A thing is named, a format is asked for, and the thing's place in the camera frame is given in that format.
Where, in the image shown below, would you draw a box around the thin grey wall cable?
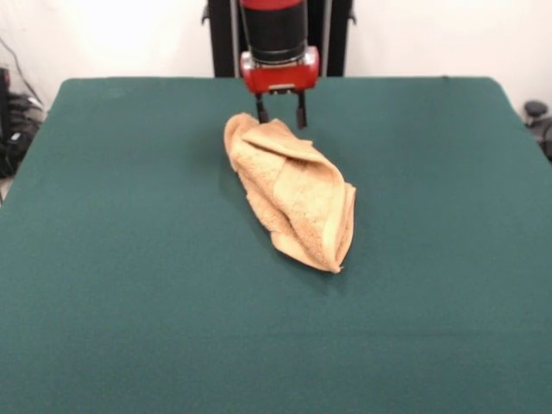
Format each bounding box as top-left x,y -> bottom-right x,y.
0,36 -> 44,107

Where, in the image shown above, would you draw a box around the dark green table cloth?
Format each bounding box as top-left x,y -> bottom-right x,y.
0,76 -> 552,414

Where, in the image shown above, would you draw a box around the black round chair part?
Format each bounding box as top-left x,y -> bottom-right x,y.
524,100 -> 552,164

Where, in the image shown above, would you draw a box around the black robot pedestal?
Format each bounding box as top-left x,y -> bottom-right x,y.
201,0 -> 358,78

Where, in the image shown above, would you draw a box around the tan terry towel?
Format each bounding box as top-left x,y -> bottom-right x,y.
223,112 -> 358,275

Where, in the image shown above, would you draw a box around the black bag pile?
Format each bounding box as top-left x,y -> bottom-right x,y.
0,92 -> 47,179

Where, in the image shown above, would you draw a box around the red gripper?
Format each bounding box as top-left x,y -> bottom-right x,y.
240,45 -> 321,130

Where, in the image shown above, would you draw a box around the black case with red mark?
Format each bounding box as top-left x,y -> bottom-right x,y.
0,66 -> 11,141

